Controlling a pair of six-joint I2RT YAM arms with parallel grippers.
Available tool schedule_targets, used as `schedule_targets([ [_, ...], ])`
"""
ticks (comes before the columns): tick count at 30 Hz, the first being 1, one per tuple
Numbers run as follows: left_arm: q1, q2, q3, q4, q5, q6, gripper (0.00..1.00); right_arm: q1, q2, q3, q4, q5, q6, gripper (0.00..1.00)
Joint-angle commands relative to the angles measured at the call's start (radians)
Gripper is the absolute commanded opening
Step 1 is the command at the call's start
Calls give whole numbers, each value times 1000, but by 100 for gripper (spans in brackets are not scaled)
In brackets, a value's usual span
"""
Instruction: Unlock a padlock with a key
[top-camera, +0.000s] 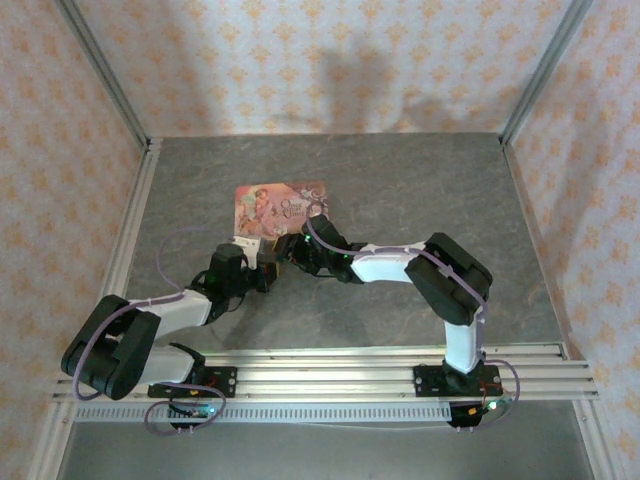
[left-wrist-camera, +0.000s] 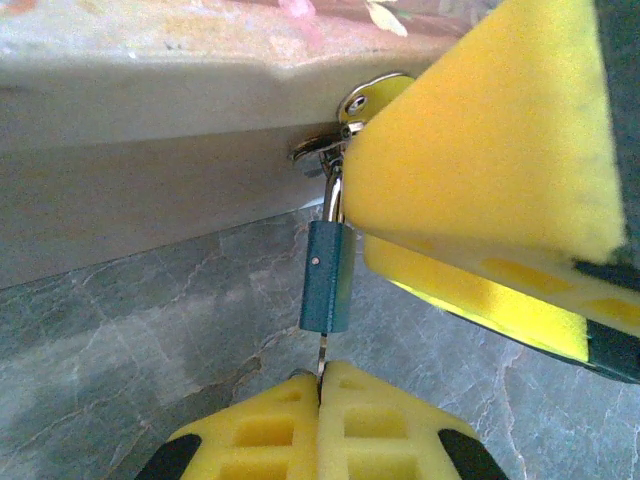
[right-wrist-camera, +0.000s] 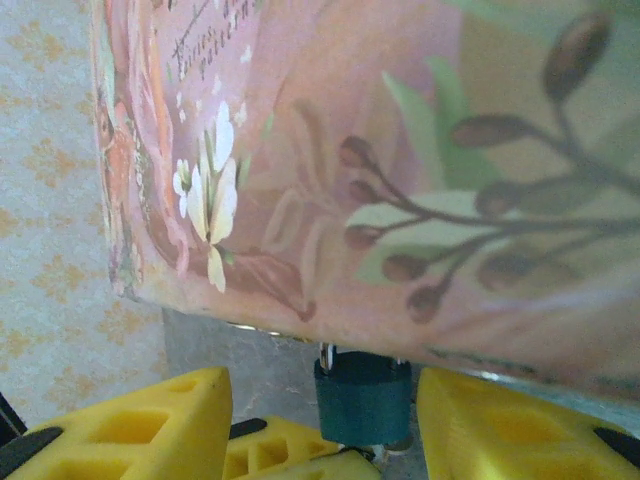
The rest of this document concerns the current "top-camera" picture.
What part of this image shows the aluminium frame post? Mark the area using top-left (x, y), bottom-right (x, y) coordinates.
top-left (54, 0), bottom-right (154, 149)
top-left (498, 0), bottom-right (599, 147)

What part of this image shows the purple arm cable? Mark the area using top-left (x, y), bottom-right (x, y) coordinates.
top-left (72, 227), bottom-right (237, 401)
top-left (304, 202), bottom-right (490, 362)

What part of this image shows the aluminium frame leg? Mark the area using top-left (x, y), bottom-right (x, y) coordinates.
top-left (572, 399), bottom-right (614, 480)
top-left (27, 399), bottom-right (76, 480)

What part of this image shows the wide aluminium mounting rail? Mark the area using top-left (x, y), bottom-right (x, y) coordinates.
top-left (51, 343), bottom-right (600, 402)

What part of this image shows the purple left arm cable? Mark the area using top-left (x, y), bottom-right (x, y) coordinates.
top-left (72, 227), bottom-right (237, 401)

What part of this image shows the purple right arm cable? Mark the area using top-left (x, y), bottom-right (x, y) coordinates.
top-left (304, 202), bottom-right (490, 362)

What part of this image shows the small circuit board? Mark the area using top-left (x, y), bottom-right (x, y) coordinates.
top-left (467, 397), bottom-right (516, 416)
top-left (169, 402), bottom-right (219, 419)

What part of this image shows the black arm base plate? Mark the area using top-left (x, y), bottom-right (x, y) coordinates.
top-left (148, 366), bottom-right (239, 400)
top-left (412, 364), bottom-right (502, 400)

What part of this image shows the aluminium side rail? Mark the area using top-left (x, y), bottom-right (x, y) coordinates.
top-left (102, 138), bottom-right (165, 311)

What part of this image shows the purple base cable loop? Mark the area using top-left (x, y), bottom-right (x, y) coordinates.
top-left (143, 383), bottom-right (227, 437)
top-left (477, 358), bottom-right (525, 432)

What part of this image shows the slotted grey cable duct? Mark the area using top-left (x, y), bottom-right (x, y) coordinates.
top-left (73, 402), bottom-right (455, 425)

